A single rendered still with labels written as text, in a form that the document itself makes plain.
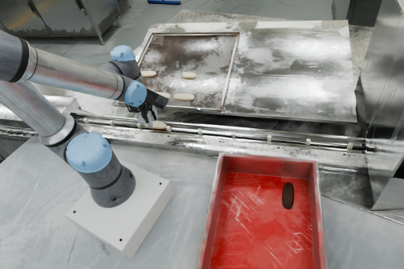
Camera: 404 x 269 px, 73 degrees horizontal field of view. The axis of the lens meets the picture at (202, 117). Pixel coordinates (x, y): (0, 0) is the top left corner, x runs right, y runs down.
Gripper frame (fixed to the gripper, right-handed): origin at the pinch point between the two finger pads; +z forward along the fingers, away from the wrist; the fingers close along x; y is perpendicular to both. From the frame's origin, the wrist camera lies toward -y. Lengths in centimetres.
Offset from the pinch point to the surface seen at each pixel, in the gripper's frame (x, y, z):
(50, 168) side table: 24.9, 40.5, 7.0
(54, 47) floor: -201, 260, 88
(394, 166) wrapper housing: 21, -80, -15
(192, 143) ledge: 7.0, -18.6, 3.0
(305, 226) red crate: 31, -61, 7
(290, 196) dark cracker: 22, -56, 6
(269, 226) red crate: 33, -51, 7
